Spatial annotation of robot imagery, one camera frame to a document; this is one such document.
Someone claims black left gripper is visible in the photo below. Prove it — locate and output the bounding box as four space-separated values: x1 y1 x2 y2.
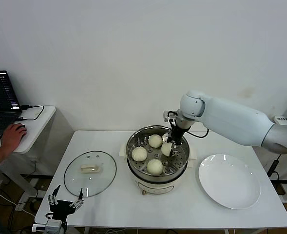
47 184 85 219

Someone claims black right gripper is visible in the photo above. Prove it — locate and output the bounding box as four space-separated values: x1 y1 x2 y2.
162 121 187 158

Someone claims white steamed baozi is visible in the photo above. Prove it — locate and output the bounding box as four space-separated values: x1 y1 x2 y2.
131 147 148 162
160 143 174 157
146 159 164 176
149 135 163 149

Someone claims glass lid with cream handle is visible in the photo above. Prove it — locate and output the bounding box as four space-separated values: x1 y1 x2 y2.
64 151 117 197

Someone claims stainless steel steamer basket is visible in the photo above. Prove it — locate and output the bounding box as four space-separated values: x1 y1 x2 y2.
126 125 190 176

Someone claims person bare hand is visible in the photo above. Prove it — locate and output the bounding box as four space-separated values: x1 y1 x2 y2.
1 123 28 156

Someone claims cream electric cooking pot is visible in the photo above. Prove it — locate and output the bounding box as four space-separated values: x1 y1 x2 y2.
118 143 198 196

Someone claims white round plate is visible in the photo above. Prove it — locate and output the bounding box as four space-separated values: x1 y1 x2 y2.
198 154 261 210

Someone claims white side table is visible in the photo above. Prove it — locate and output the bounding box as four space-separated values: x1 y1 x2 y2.
0 106 57 203

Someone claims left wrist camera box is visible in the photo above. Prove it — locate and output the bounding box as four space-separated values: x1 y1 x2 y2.
44 220 62 234

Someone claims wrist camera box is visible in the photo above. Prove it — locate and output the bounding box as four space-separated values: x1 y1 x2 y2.
163 111 178 122
44 220 62 234

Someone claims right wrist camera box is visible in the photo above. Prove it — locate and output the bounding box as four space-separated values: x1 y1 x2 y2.
163 111 178 122

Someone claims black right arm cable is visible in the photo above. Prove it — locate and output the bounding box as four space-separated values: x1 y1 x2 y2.
186 128 210 139

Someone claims white floor cable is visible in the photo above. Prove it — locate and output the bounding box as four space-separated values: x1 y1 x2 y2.
0 184 21 209

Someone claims black laptop cable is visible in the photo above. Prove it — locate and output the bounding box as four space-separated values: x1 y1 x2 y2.
18 105 46 122

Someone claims white cable with black plug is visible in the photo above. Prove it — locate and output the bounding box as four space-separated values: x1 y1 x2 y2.
267 153 282 177

